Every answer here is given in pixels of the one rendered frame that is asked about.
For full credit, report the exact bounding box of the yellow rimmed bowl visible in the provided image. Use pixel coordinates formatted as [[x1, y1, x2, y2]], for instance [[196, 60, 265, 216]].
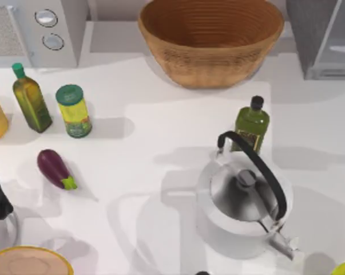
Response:
[[0, 245, 74, 275]]

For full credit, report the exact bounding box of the green and yellow can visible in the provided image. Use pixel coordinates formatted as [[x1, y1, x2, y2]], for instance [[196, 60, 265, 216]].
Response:
[[55, 84, 93, 139]]

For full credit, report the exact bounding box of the brown woven basket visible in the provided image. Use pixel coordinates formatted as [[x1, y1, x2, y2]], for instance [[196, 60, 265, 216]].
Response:
[[137, 0, 285, 89]]

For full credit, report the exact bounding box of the green bottle with black cap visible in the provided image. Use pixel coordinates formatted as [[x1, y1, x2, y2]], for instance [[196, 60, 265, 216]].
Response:
[[231, 95, 271, 156]]

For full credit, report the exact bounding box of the purple eggplant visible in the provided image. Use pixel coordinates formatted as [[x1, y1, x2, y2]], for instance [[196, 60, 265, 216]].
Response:
[[37, 148, 78, 191]]

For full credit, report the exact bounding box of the white kettle with black handle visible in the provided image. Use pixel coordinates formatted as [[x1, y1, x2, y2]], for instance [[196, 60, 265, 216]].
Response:
[[196, 130, 301, 261]]

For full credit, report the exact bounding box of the pale microwave oven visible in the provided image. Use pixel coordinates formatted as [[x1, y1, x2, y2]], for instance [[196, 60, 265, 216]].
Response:
[[0, 0, 89, 69]]

